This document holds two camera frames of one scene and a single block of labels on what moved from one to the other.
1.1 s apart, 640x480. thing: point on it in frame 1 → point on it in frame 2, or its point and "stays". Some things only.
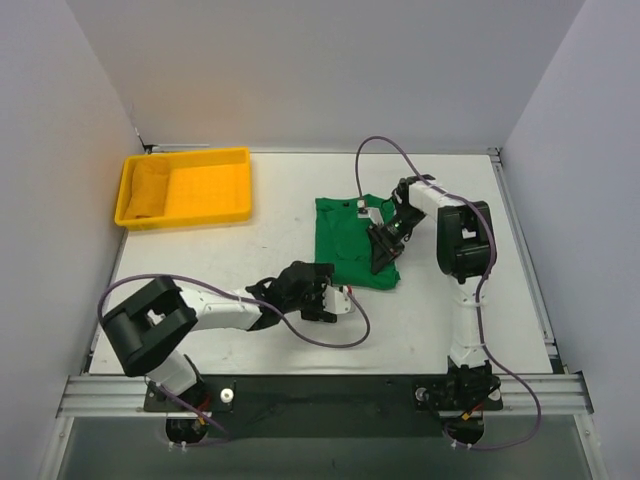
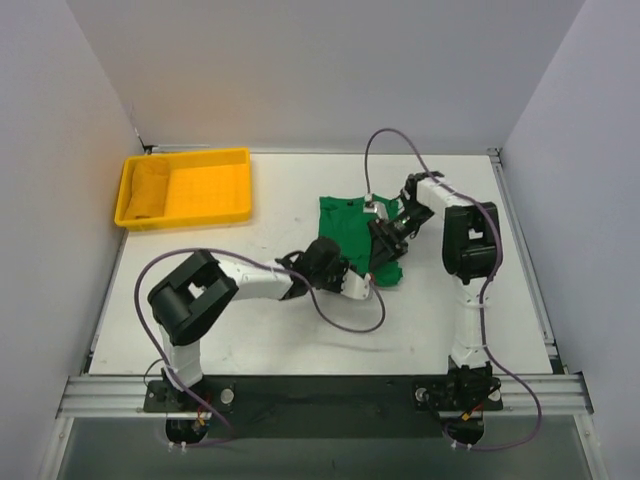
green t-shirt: x=342 y=239 stays
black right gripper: x=382 y=245 stays
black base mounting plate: x=328 y=406 stays
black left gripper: x=316 y=298 → x=343 y=270
